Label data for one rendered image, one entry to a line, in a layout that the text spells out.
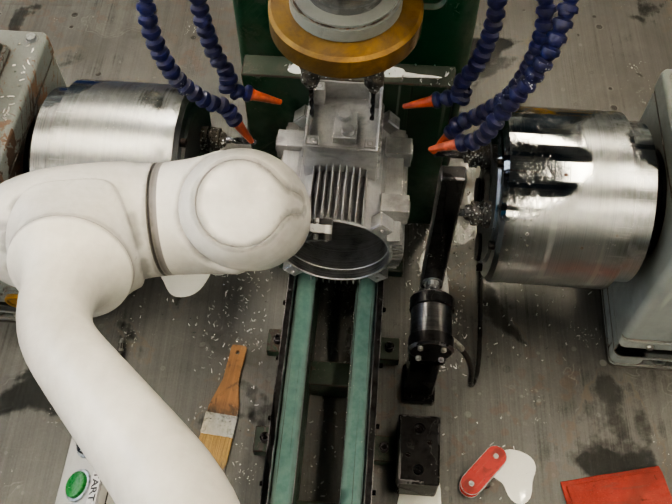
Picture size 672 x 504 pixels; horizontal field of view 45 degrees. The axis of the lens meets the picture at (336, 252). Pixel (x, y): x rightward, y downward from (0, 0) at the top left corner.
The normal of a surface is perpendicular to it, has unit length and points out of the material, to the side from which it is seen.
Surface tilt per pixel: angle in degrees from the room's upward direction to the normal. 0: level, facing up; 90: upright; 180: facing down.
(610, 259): 73
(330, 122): 0
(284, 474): 0
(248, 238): 51
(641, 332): 89
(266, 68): 0
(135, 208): 21
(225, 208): 32
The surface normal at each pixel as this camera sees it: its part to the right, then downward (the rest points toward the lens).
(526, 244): -0.07, 0.56
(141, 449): -0.25, -0.73
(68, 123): -0.01, -0.38
